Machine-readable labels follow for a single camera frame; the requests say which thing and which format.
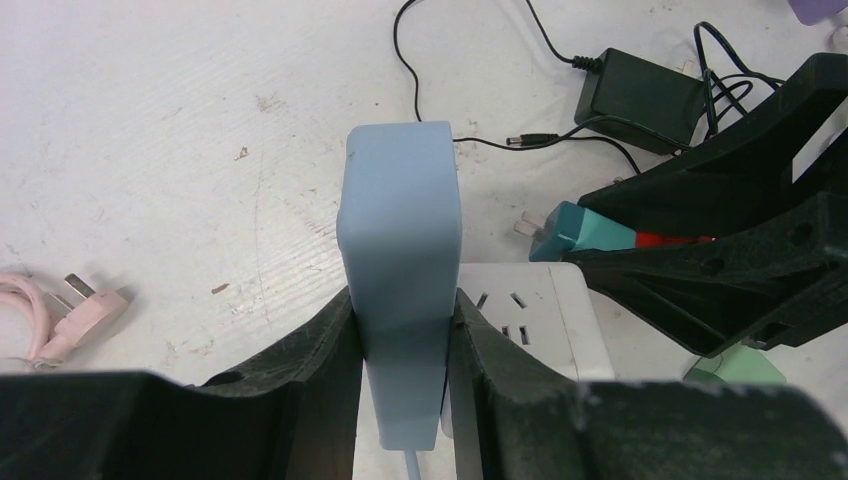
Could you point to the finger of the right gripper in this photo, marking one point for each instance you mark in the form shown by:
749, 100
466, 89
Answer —
783, 282
741, 178

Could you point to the red pink plug adapter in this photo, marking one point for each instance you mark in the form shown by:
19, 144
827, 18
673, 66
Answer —
649, 240

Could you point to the black power adapter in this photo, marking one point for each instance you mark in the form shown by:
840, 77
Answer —
637, 102

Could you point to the light blue power strip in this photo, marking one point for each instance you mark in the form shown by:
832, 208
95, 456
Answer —
399, 231

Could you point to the teal plug adapter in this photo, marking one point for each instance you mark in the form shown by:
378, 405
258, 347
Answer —
571, 228

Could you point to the white wall adapter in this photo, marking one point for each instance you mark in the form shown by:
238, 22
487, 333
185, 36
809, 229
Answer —
545, 309

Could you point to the purple USB power strip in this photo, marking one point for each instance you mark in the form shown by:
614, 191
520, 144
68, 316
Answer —
813, 12

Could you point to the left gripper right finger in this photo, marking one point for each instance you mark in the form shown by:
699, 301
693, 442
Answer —
515, 418

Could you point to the light green charger plug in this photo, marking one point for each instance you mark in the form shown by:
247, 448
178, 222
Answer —
737, 364

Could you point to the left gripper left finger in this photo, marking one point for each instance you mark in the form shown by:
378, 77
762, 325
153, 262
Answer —
288, 412

